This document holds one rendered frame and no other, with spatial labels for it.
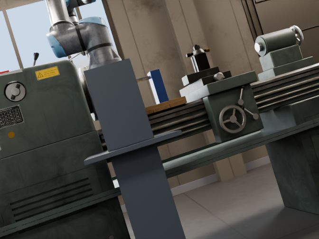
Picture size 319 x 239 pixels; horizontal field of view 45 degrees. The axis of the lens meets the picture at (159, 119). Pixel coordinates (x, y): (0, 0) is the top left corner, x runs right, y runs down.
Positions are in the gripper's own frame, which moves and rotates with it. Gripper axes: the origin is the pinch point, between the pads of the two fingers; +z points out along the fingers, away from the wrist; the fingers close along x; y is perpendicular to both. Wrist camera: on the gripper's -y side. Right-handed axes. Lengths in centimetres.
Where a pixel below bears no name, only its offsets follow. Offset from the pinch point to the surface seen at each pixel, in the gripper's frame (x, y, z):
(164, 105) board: -22, -27, 49
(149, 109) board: -14, -24, 49
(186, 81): -42, -29, 37
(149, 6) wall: -159, 112, -108
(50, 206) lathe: 45, -2, 81
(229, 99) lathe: -51, -46, 58
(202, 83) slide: -41, -41, 44
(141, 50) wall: -141, 131, -64
